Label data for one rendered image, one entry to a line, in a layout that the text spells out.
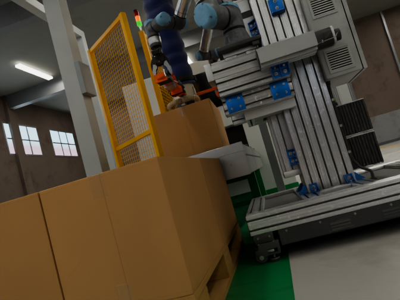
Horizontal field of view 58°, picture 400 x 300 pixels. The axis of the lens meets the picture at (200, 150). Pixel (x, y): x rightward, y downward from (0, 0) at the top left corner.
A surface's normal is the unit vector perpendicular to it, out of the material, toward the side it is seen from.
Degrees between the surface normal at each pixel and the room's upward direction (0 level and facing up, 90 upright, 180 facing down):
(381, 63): 90
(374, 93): 90
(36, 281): 90
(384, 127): 90
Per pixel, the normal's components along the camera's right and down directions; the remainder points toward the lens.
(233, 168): -0.21, -0.03
